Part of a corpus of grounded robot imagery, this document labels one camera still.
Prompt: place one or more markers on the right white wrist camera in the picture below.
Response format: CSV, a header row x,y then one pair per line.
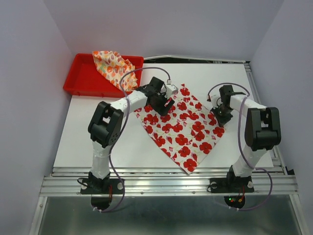
x,y
215,100

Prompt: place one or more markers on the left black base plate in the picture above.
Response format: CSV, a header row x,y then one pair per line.
x,y
109,186

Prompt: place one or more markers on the aluminium frame rails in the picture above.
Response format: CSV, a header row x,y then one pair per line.
x,y
159,191

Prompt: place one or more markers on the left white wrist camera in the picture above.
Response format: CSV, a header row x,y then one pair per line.
x,y
170,89

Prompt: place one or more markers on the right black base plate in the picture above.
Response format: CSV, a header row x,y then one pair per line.
x,y
224,185

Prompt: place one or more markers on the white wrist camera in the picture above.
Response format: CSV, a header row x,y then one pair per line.
x,y
215,100
170,89

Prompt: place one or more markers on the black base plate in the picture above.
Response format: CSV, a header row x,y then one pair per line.
x,y
224,185
109,186

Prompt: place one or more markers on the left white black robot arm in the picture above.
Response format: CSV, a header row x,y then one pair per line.
x,y
105,128

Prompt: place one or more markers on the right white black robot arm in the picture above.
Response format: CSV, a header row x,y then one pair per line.
x,y
262,133

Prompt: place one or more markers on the red poppy print skirt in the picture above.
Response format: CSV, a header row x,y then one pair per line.
x,y
187,134

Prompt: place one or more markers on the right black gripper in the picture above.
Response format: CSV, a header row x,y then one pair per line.
x,y
221,121

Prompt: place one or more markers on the red plastic tray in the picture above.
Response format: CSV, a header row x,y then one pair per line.
x,y
84,80

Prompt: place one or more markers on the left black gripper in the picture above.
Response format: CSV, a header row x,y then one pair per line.
x,y
162,109

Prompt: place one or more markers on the orange floral print skirt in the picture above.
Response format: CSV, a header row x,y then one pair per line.
x,y
113,67

